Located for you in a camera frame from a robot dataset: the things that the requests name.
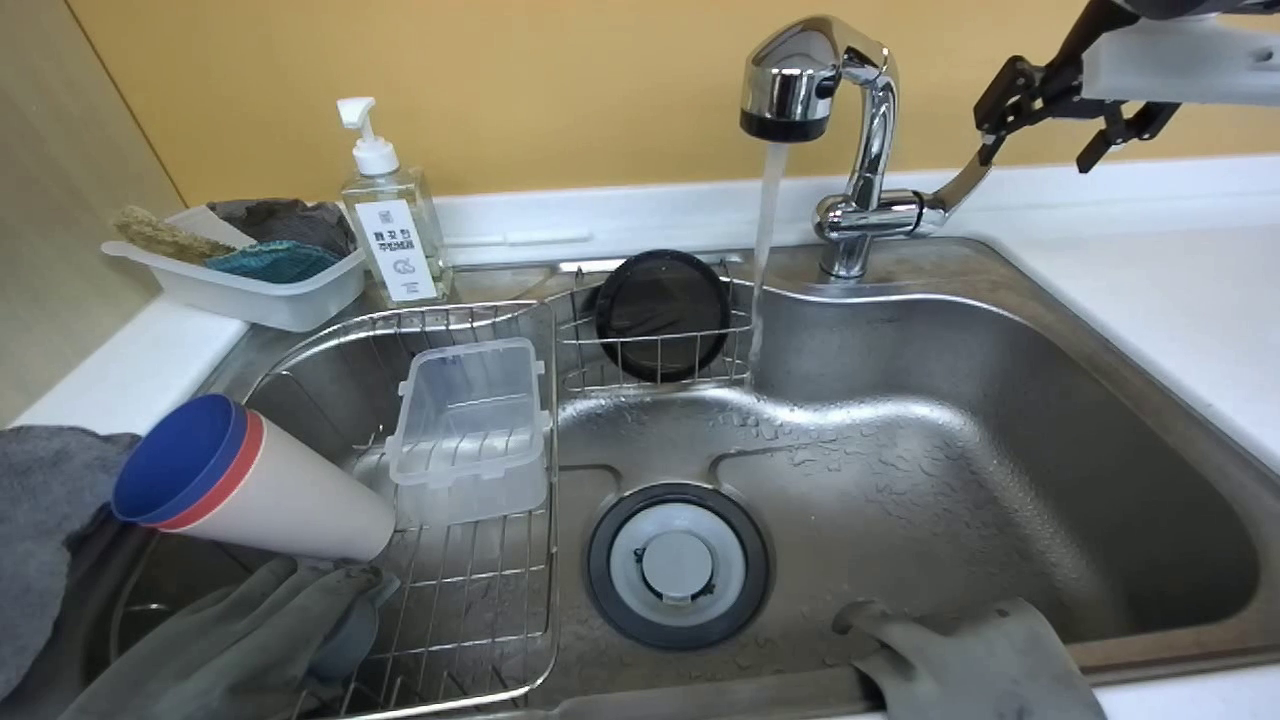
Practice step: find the beige cup with blue rim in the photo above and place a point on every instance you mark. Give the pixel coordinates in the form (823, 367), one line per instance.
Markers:
(230, 472)

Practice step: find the teal sponge in tray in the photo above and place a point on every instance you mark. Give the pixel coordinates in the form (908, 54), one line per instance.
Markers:
(278, 262)

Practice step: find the wire dish rack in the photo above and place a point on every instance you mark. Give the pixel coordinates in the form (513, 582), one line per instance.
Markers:
(467, 611)

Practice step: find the stainless steel sink basin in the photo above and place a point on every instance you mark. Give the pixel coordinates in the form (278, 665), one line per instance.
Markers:
(939, 438)

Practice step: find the clear plastic container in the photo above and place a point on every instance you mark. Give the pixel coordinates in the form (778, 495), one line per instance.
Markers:
(469, 435)

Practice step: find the black round sink strainer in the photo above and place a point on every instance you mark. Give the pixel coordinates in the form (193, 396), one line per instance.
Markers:
(662, 314)

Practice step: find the clear soap pump bottle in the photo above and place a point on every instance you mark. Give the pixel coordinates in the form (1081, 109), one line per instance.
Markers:
(390, 212)

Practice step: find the white plastic tray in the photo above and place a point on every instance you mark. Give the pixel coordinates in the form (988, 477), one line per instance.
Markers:
(180, 255)

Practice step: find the grey cloth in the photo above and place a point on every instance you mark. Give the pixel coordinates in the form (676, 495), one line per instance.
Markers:
(53, 487)

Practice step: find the small wire sponge basket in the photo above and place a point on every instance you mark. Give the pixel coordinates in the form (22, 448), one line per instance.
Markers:
(576, 343)

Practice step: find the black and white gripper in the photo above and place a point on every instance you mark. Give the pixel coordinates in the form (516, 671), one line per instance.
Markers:
(1134, 64)

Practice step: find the grey sink drain cover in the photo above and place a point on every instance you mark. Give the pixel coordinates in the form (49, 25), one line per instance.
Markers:
(676, 566)

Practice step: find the grey rubber glove left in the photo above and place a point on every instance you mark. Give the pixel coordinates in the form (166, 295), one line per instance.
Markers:
(253, 648)

